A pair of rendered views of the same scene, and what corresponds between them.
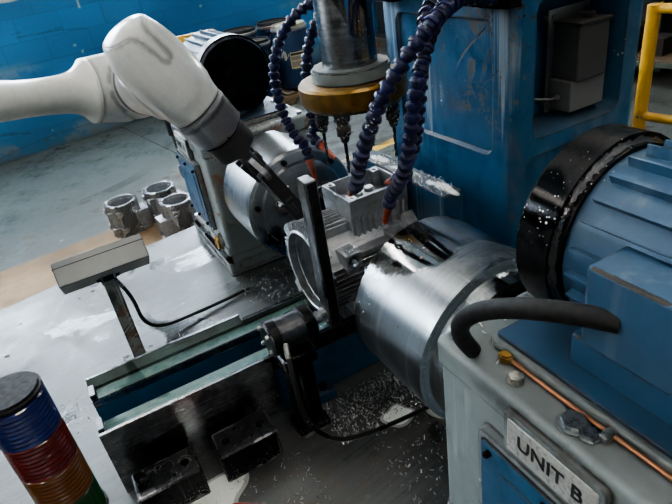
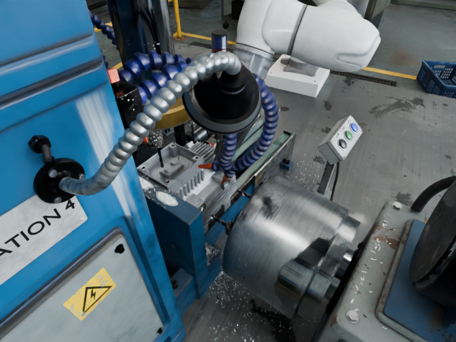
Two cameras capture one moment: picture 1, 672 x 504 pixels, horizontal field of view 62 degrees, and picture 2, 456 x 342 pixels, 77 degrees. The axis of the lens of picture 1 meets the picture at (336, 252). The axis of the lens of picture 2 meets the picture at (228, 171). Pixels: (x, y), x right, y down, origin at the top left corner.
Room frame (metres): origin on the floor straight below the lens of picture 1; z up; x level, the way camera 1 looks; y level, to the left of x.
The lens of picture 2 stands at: (1.43, -0.19, 1.59)
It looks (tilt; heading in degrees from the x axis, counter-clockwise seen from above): 44 degrees down; 151
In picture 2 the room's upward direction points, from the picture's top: straight up
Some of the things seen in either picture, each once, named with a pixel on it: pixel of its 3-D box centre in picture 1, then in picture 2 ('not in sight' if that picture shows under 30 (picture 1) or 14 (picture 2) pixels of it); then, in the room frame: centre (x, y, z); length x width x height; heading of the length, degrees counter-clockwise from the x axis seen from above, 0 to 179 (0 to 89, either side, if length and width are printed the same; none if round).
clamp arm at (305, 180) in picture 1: (319, 255); (178, 118); (0.75, 0.03, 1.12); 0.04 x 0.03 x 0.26; 114
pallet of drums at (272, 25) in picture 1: (254, 67); not in sight; (6.04, 0.52, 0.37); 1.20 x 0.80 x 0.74; 119
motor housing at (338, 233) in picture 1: (353, 252); (187, 190); (0.92, -0.03, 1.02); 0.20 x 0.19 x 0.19; 115
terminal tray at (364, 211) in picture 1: (365, 200); (172, 174); (0.94, -0.07, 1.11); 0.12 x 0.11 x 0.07; 115
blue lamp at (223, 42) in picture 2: (20, 413); (219, 40); (0.43, 0.33, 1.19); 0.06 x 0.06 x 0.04
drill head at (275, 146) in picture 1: (277, 185); (311, 257); (1.24, 0.11, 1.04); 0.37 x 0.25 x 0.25; 24
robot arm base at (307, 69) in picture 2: not in sight; (300, 62); (0.23, 0.95, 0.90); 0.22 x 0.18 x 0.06; 34
